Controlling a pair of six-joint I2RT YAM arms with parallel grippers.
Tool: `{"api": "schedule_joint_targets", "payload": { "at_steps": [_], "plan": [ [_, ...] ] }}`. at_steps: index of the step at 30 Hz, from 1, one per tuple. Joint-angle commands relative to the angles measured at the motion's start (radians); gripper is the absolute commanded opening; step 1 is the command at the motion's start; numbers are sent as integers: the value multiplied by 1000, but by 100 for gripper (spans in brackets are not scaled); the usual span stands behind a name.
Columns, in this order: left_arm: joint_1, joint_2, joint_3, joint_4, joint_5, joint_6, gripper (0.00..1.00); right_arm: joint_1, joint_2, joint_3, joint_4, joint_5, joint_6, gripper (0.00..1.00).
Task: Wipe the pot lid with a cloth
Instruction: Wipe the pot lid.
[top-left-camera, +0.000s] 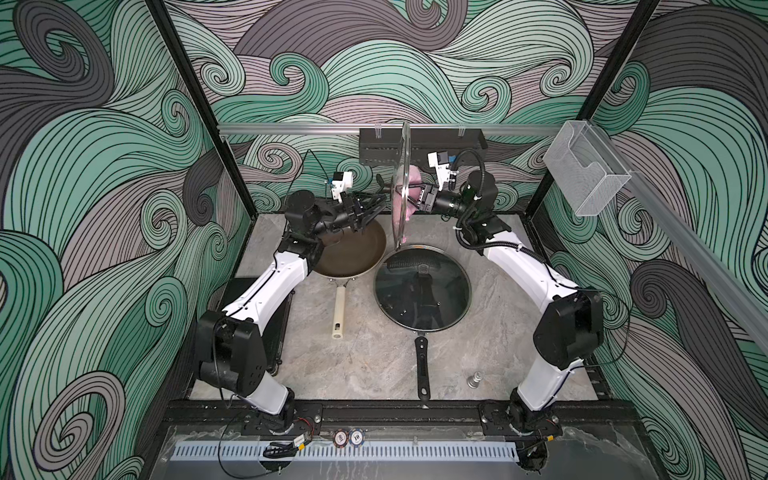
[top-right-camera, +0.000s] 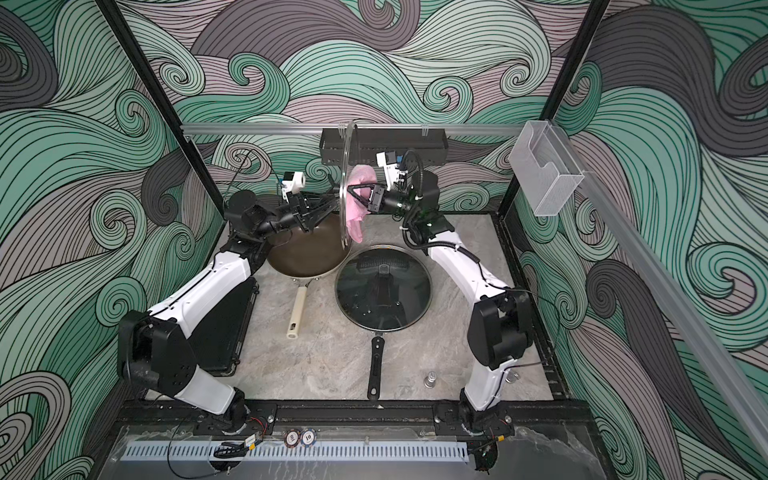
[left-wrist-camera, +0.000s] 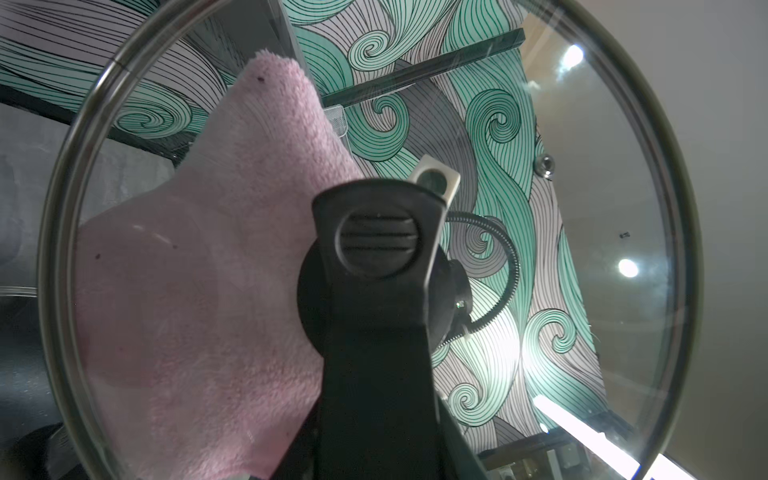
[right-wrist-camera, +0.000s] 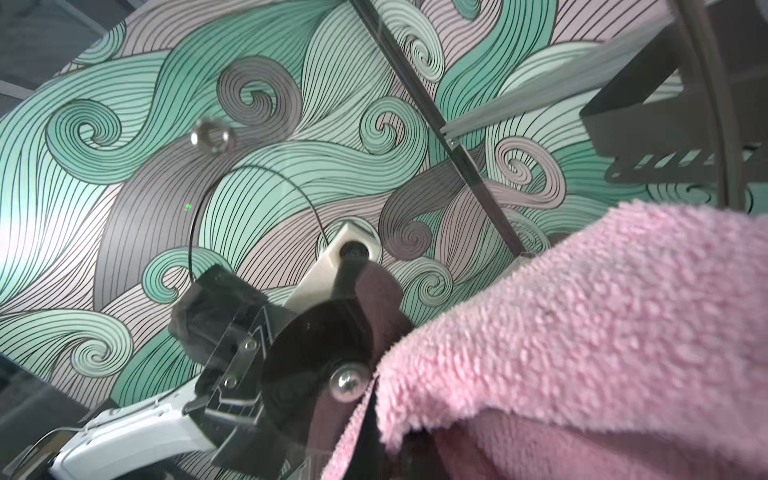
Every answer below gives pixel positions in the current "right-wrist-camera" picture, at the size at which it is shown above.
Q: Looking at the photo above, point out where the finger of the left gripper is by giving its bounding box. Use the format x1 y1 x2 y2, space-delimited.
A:
282 218 383 313

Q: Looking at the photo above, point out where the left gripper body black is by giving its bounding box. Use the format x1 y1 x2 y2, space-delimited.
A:
169 265 312 479

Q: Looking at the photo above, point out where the glass lid of brown pan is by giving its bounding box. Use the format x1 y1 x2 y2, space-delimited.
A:
0 0 745 480

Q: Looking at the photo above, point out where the pink microfibre cloth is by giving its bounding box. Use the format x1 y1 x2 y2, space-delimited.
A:
320 200 768 480

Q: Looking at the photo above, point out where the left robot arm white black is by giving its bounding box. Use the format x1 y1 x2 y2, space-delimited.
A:
10 222 409 479

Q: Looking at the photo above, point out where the aluminium rail back wall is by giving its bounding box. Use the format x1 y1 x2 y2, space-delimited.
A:
441 19 669 139

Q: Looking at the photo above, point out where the black wall shelf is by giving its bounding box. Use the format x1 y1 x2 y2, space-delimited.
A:
580 1 767 184

